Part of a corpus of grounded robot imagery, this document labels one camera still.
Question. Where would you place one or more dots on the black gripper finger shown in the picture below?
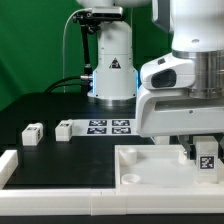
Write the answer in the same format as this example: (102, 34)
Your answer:
(220, 139)
(189, 149)

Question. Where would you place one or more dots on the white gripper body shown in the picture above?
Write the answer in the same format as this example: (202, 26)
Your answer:
(181, 94)

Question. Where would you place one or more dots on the white square table top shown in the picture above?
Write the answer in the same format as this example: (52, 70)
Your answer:
(163, 166)

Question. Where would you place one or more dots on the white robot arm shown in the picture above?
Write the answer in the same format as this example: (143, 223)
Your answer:
(196, 25)

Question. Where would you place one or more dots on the white sheet with fiducial markers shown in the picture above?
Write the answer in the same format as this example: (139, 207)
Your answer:
(104, 127)

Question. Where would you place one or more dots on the black camera on stand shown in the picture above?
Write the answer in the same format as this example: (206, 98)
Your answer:
(90, 20)

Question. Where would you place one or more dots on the white U-shaped obstacle wall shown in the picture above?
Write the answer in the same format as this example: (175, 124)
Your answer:
(120, 200)

